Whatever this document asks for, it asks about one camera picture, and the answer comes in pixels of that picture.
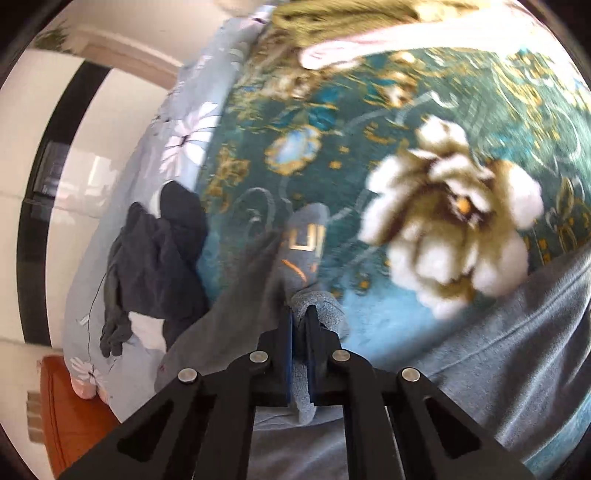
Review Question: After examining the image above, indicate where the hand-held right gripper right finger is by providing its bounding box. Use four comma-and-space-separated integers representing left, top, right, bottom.
305, 305, 536, 480

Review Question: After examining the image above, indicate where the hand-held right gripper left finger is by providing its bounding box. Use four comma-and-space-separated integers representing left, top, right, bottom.
59, 306, 295, 480

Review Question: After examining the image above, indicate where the grey garment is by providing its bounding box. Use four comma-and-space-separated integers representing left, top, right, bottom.
154, 203, 591, 480

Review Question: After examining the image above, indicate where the dark navy garment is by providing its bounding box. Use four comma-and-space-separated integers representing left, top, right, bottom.
100, 180, 209, 358

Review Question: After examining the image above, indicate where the teal floral blanket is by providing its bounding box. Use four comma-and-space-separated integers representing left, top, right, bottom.
194, 21, 591, 478

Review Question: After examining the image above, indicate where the orange wooden furniture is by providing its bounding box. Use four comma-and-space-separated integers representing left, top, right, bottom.
37, 355, 122, 478

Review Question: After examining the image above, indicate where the light blue floral bedsheet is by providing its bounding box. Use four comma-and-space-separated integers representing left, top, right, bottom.
62, 7, 269, 423

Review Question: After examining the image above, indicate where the pink white garment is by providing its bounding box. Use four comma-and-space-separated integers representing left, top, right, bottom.
298, 4, 532, 70

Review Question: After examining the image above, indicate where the olive green garment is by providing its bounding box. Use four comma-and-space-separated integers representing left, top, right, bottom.
271, 0, 490, 49

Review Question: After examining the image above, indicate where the black door frame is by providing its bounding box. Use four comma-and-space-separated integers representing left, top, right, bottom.
16, 60, 112, 344

